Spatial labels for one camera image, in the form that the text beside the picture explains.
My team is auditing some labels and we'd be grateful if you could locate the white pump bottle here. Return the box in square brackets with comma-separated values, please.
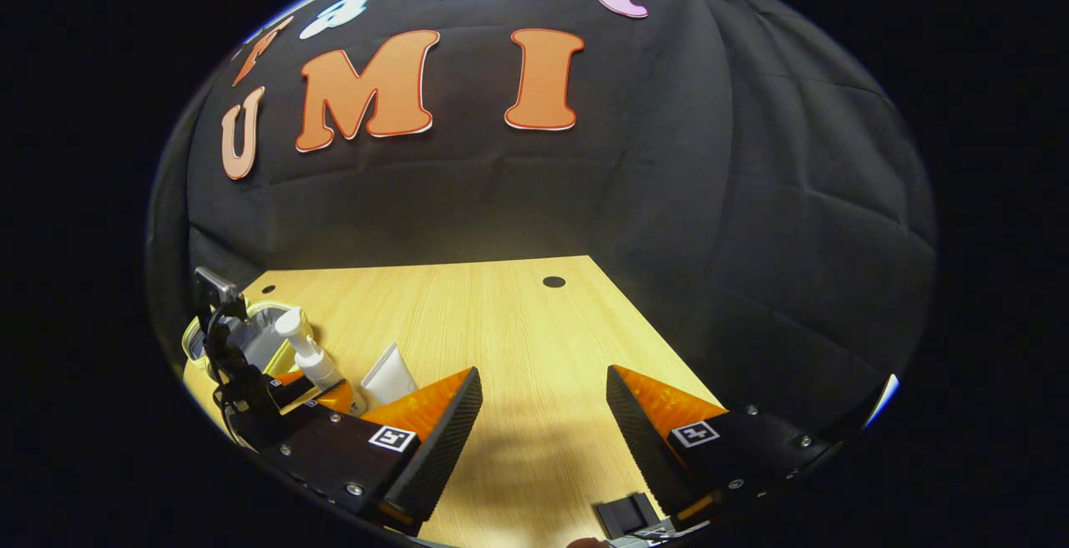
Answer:
[274, 307, 368, 415]

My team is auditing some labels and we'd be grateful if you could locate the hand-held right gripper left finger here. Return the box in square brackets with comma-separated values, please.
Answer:
[267, 367, 484, 537]

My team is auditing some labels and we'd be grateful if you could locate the white squeeze tube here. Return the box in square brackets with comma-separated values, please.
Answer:
[361, 342, 419, 408]

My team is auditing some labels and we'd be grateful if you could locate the cream yellow small suitcase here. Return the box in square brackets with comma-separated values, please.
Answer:
[182, 300, 303, 383]

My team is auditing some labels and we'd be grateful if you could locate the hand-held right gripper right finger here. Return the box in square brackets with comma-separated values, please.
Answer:
[605, 364, 837, 533]

